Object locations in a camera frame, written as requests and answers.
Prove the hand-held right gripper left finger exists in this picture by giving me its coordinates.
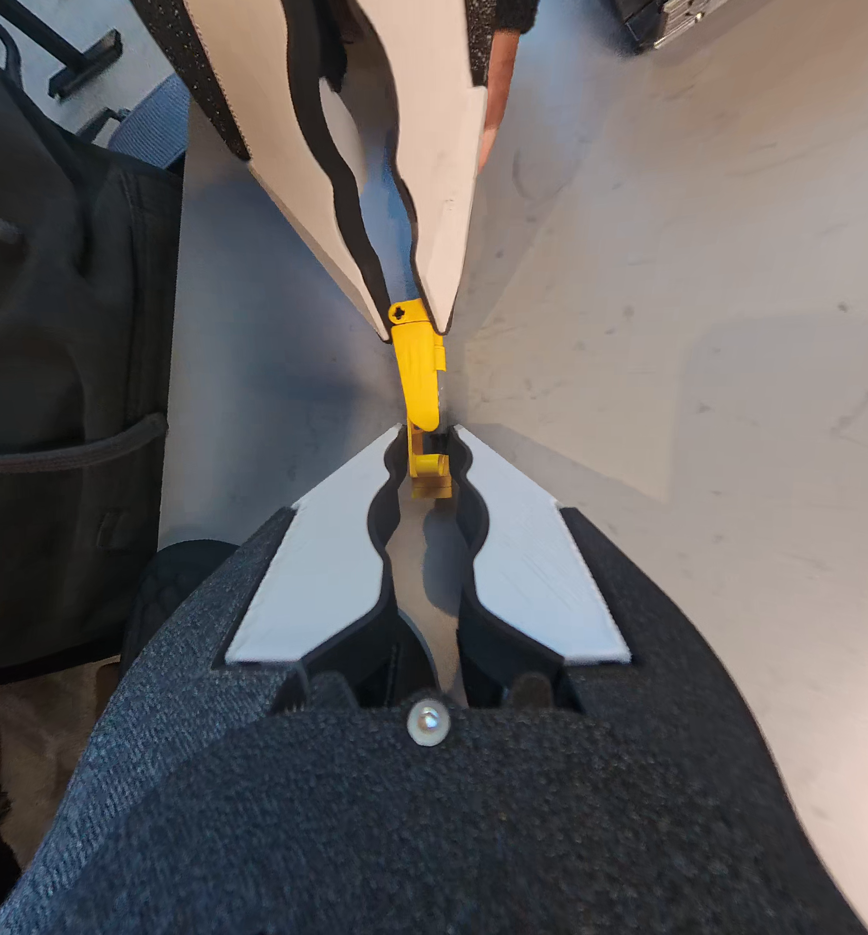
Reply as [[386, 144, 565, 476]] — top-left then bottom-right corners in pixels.
[[225, 427, 435, 670]]

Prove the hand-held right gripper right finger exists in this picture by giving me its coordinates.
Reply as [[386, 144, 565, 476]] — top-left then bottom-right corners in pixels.
[[449, 427, 632, 666]]

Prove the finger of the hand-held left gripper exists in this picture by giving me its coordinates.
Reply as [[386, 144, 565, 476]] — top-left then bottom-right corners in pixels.
[[183, 0, 394, 341], [350, 0, 490, 337]]

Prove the yellow beam assembly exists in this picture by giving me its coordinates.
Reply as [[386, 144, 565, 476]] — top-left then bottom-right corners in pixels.
[[408, 424, 458, 501]]

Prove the small yellow connector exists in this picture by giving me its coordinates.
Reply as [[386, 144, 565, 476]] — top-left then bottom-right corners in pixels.
[[389, 299, 441, 336]]

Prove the yellow wedge panel piece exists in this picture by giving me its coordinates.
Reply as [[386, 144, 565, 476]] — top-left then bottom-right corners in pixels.
[[396, 329, 448, 436]]

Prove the yellow tracked toy robot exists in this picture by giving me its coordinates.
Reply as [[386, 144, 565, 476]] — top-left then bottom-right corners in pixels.
[[614, 0, 730, 54]]

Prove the black quilted chair armrest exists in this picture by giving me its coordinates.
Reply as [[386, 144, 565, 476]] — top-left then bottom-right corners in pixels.
[[119, 538, 240, 676]]

